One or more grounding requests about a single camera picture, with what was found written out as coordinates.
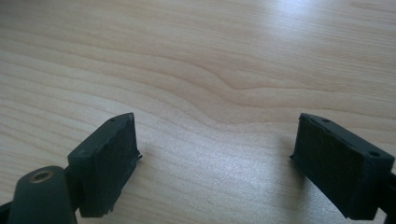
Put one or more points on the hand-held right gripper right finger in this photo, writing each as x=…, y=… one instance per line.
x=339, y=168

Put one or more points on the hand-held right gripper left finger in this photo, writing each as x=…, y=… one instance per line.
x=102, y=165

